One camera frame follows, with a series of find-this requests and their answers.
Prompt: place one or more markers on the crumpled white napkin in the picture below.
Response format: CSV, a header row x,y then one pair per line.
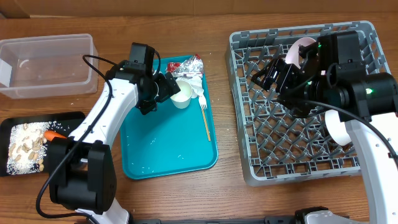
x,y
196,84

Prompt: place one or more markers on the clear plastic storage bin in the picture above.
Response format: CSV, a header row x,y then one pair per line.
x,y
44,66

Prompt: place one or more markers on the crumpled silver foil wrapper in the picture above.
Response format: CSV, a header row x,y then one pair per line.
x,y
190,68

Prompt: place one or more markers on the white round plate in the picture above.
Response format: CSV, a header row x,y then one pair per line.
x,y
293,57

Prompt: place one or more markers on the pile of rice and peanuts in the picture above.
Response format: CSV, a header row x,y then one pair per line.
x,y
28,147

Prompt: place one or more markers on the teal plastic serving tray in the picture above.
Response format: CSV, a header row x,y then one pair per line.
x,y
167,141

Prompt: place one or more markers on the white plastic fork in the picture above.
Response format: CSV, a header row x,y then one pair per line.
x,y
202,99

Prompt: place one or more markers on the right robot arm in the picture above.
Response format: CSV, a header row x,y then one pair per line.
x,y
333,76

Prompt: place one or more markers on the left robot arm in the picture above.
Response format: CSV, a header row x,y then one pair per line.
x,y
82,180

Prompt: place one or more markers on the white bowl with peanuts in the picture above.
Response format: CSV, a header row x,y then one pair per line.
x,y
336,128

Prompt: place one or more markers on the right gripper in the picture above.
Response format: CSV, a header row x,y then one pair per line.
x,y
287,71

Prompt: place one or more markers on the white paper cup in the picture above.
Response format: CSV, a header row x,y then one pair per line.
x,y
182,99

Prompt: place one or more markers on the grey plastic dishwasher rack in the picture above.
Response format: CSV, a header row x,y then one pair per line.
x,y
276,148

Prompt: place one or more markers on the wooden chopstick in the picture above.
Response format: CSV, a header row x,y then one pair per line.
x,y
206,125

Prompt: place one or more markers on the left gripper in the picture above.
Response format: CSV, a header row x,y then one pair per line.
x,y
168,86

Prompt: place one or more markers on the orange carrot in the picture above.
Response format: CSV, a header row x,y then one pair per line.
x,y
50,135

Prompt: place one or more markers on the black rectangular waste tray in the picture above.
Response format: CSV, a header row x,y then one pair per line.
x,y
71,119

